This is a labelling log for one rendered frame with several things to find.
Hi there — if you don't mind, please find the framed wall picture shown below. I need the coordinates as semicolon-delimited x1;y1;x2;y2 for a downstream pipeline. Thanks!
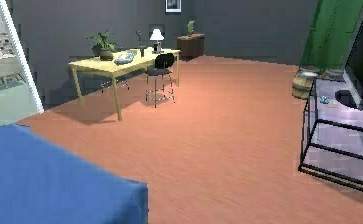
165;0;182;14

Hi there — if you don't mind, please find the white table lamp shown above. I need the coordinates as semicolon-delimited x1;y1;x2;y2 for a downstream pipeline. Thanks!
149;28;165;54

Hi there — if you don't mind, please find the yellow wooden desk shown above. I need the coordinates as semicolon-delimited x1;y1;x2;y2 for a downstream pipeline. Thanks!
68;47;182;122

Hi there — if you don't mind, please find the black television set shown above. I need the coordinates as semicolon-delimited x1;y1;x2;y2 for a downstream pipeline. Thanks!
334;17;363;112

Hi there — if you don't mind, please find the dark brown wooden cabinet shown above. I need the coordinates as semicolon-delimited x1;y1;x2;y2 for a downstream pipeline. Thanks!
176;33;206;59

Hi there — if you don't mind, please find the white door frame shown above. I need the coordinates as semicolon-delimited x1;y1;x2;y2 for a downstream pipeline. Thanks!
0;0;45;115

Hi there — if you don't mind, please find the blue bed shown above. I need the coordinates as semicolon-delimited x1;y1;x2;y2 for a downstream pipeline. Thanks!
0;123;149;224

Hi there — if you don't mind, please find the black office chair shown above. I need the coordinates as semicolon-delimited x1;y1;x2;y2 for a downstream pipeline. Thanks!
144;52;176;109

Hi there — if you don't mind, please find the green door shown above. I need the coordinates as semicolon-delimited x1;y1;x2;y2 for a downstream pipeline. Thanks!
299;0;363;71

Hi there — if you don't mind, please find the black framed glass table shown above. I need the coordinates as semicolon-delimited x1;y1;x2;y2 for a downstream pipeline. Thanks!
297;77;363;196

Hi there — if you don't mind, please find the green potted house plant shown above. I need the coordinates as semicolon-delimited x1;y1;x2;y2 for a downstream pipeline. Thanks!
86;28;119;62

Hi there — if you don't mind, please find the wooden barrel bin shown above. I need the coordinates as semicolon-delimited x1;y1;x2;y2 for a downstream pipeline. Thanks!
291;65;321;100

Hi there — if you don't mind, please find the small green potted plant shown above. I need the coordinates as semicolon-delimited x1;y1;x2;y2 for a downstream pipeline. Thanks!
186;20;196;37

